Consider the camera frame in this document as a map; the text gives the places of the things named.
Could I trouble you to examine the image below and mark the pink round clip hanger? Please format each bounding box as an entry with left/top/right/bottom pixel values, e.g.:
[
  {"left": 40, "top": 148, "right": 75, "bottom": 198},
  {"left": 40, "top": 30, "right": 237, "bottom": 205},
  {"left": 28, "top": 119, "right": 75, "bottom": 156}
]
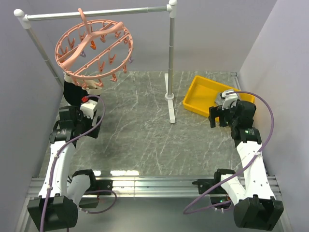
[{"left": 55, "top": 9, "right": 133, "bottom": 89}]

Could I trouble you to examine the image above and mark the grey striped boxer underwear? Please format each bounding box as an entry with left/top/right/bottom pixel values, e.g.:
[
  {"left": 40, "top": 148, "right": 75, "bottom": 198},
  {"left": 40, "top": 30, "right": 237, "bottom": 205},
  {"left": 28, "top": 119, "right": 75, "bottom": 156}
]
[{"left": 215, "top": 92, "right": 225, "bottom": 106}]

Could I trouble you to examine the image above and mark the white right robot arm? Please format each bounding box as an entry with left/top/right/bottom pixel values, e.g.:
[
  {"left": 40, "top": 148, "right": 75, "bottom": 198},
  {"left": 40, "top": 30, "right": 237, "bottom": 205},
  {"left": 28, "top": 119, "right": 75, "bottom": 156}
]
[{"left": 208, "top": 100, "right": 284, "bottom": 231}]

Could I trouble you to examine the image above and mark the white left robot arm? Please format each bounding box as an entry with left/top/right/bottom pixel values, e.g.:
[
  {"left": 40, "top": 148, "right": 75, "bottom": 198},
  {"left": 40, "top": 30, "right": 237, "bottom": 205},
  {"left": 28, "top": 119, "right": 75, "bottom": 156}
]
[{"left": 27, "top": 101, "right": 100, "bottom": 232}]

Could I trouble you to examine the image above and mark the black underwear white waistband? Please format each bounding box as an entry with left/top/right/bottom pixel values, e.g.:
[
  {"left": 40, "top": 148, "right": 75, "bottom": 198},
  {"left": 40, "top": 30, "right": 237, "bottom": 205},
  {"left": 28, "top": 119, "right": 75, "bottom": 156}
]
[{"left": 63, "top": 73, "right": 103, "bottom": 108}]

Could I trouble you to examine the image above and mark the yellow plastic tray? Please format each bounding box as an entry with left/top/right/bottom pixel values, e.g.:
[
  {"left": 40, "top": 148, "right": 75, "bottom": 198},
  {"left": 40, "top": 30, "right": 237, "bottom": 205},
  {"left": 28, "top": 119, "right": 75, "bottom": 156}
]
[{"left": 183, "top": 75, "right": 255, "bottom": 123}]

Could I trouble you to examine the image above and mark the silver clothes rack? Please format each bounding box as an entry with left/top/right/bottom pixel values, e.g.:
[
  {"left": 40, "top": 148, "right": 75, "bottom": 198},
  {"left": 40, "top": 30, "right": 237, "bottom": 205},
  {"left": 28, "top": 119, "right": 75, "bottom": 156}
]
[{"left": 14, "top": 0, "right": 178, "bottom": 124}]

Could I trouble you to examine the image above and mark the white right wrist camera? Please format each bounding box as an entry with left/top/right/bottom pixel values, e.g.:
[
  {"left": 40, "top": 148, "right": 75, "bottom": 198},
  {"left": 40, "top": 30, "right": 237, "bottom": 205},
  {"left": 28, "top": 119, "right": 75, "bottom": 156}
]
[{"left": 220, "top": 89, "right": 240, "bottom": 110}]

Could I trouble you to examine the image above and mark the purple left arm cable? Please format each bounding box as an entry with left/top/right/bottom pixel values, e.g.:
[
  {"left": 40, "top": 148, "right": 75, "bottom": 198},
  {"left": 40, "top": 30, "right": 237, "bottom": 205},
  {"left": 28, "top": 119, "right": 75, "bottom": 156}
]
[{"left": 40, "top": 94, "right": 118, "bottom": 232}]

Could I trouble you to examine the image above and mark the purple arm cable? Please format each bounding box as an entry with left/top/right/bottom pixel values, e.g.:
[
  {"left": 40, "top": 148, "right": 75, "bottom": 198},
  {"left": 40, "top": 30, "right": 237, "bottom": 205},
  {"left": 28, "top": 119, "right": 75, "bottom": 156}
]
[
  {"left": 183, "top": 90, "right": 275, "bottom": 215},
  {"left": 40, "top": 94, "right": 118, "bottom": 232}
]

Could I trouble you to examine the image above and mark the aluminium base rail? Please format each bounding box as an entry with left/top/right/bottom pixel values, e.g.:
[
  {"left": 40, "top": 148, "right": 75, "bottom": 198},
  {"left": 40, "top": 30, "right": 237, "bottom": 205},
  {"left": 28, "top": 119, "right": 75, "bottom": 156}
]
[{"left": 26, "top": 175, "right": 282, "bottom": 199}]

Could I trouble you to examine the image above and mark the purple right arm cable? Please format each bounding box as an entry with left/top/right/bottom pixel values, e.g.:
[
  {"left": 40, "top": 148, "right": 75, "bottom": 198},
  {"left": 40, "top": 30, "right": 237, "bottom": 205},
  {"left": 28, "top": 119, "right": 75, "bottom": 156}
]
[{"left": 183, "top": 90, "right": 275, "bottom": 215}]

